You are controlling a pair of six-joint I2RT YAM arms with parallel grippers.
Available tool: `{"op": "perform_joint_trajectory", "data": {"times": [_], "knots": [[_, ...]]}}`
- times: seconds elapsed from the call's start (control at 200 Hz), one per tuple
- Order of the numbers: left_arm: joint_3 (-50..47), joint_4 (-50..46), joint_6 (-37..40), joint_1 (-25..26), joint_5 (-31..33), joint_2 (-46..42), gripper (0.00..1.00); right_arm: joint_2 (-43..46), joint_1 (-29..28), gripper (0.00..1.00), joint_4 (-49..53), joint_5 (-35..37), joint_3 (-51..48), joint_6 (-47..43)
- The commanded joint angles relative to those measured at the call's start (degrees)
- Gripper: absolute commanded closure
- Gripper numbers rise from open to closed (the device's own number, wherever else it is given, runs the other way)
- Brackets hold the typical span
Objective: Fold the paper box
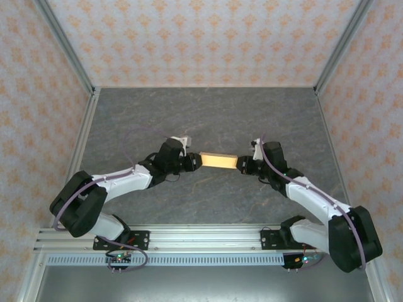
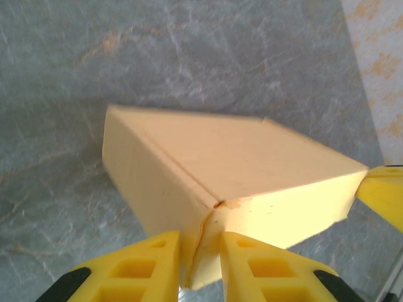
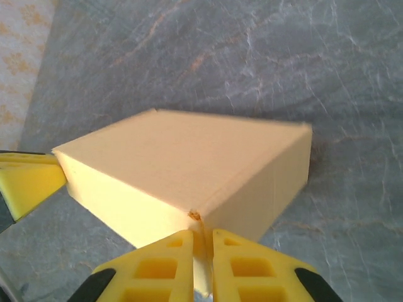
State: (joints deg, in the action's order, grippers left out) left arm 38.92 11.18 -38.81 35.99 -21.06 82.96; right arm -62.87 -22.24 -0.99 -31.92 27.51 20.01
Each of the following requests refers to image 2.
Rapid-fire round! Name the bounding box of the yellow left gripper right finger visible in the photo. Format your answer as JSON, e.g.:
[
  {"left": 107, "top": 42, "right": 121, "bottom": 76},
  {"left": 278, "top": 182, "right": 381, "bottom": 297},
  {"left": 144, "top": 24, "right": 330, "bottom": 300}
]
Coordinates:
[{"left": 219, "top": 232, "right": 366, "bottom": 302}]

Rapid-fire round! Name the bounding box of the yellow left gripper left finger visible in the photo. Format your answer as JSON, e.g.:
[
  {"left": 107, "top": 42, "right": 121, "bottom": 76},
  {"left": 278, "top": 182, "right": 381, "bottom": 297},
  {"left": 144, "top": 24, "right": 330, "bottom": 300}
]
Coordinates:
[{"left": 43, "top": 230, "right": 181, "bottom": 302}]

